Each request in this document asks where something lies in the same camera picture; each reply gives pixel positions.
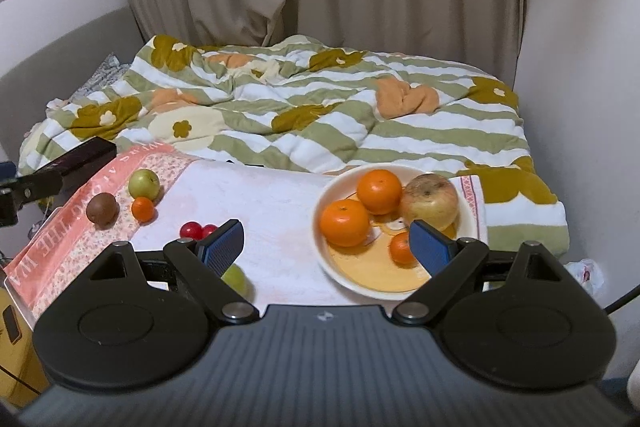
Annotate red cherry tomato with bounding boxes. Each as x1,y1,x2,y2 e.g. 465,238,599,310
179,221,203,241
202,225,218,239

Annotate yellow cardboard box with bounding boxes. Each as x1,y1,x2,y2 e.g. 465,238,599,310
0,288,49,407

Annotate small orange mandarin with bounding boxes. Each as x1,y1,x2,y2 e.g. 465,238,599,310
130,196,155,223

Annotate small green apple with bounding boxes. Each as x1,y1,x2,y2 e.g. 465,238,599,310
221,263,248,298

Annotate small orange in bowl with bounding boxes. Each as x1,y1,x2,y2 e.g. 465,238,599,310
388,232,416,268

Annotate grey patterned pillow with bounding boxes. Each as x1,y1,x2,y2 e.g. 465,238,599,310
70,53,130,100

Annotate large orange mandarin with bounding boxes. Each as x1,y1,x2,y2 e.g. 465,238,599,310
356,169,404,216

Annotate pink floral table cloth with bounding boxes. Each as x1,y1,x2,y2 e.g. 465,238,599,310
3,142,490,320

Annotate white plastic bag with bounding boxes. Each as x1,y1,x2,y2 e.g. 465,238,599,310
564,259,605,297

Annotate brownish old apple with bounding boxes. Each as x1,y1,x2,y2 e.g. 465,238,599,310
399,173,459,231

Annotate cream fruit bowl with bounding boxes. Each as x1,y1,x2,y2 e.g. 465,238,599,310
310,165,488,300

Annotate large green apple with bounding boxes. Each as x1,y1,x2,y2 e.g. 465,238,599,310
128,169,160,200

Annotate black cable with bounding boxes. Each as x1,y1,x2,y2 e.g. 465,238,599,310
603,283,640,316

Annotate green striped floral duvet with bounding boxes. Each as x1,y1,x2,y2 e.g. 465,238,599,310
18,35,570,255

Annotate grey sofa headboard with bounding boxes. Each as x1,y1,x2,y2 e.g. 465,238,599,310
1,8,143,160

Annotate brown kiwi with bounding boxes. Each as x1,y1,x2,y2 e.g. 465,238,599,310
86,193,119,229

